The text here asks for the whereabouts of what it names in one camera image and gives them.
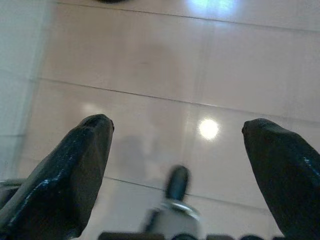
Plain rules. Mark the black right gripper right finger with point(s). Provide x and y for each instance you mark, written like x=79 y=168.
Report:
x=287 y=180

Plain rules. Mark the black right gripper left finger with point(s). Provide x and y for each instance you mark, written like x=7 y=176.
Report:
x=62 y=180

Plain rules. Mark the black rounded object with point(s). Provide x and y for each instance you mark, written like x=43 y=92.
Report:
x=112 y=1

